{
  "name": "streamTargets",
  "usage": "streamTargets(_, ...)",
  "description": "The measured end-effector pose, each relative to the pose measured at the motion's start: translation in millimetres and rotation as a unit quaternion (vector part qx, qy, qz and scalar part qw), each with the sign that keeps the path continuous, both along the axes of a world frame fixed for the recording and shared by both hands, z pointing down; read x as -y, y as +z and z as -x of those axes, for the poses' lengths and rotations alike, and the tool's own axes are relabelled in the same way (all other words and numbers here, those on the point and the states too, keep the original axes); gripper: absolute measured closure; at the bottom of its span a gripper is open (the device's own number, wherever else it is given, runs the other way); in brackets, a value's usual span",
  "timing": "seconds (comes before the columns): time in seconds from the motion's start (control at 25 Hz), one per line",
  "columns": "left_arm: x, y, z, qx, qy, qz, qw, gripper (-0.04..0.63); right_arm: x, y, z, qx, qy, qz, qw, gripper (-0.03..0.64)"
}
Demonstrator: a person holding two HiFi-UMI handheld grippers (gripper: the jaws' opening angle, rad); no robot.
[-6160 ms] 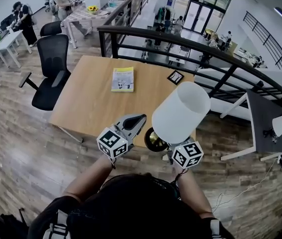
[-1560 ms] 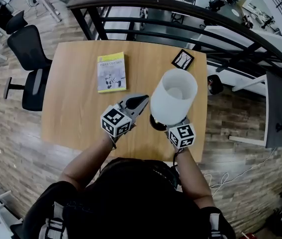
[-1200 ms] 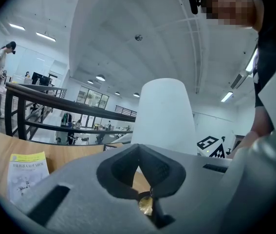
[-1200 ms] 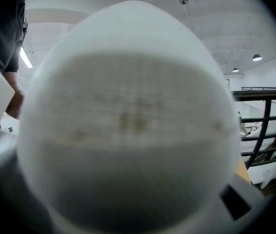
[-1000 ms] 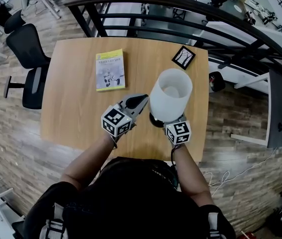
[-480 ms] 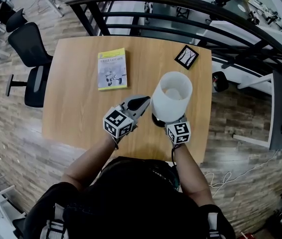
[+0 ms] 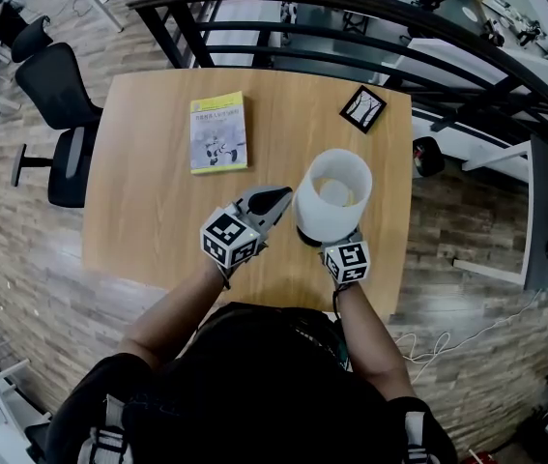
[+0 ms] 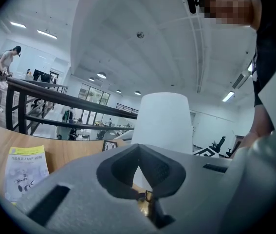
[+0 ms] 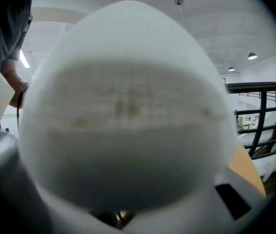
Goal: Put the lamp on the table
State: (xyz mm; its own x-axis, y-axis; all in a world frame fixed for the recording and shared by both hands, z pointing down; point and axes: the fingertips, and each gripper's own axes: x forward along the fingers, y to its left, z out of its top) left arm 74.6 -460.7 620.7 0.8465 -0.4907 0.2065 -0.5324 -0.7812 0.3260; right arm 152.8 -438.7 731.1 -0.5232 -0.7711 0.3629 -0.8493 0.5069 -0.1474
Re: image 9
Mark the black cable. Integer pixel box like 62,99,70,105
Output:
16,83,30,138

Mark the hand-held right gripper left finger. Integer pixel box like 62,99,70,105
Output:
0,127,121,234

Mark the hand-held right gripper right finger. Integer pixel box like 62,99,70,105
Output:
125,167,272,234

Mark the fluorescent tube light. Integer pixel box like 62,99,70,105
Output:
19,49,31,69

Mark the person's left forearm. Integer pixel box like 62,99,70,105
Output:
0,58,30,110

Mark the person's dark grey shirt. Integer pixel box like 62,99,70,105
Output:
0,0,36,71

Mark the black metal railing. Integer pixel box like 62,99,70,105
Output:
226,81,276,160

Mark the wooden table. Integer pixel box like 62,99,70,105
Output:
226,141,267,198

